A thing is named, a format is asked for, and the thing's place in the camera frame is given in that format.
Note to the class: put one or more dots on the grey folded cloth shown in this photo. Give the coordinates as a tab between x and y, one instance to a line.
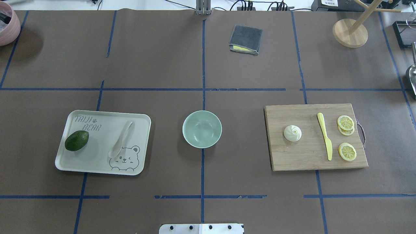
245	39

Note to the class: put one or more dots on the yellow plastic knife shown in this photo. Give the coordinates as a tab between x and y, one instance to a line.
327	141

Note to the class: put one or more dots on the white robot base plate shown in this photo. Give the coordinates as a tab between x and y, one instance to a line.
210	228

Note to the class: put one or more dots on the green avocado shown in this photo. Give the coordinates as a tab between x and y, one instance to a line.
77	140

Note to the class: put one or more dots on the pink ice bowl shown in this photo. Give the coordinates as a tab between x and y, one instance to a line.
10	24

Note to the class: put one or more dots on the single lemon slice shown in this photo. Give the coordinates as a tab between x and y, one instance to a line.
347	152

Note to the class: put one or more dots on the black tray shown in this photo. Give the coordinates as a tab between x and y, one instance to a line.
405	33

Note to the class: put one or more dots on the upper top lemon slice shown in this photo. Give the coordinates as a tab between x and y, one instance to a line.
345	122

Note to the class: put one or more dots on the white steamed bun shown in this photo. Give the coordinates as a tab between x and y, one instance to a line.
292	133

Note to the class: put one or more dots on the metal scoop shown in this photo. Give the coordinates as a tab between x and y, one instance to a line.
411	72

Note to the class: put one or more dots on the cream bear serving tray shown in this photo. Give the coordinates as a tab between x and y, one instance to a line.
104	129

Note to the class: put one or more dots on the mint green bowl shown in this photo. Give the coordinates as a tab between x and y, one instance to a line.
202	129

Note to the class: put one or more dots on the wooden stand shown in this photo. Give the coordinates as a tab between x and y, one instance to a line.
352	33

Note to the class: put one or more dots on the wooden cutting board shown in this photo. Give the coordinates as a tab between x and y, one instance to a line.
309	153

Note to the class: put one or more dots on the white ceramic spoon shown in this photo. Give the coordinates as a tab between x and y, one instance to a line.
128	128

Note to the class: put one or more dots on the aluminium frame post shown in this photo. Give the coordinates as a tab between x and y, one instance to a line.
203	7

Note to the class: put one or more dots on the lower hidden lemon slice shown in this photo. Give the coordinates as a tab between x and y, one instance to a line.
346	132

